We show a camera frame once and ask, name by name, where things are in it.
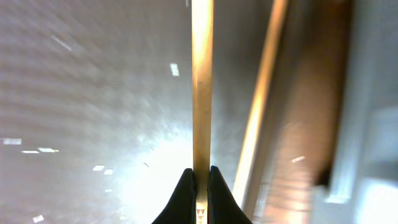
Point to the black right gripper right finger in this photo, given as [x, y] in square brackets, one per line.
[222, 208]

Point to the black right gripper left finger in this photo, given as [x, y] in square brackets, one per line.
[181, 206]

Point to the wooden chopstick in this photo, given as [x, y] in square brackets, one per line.
[259, 100]
[202, 56]

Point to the grey dishwasher rack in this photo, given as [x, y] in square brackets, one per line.
[363, 178]

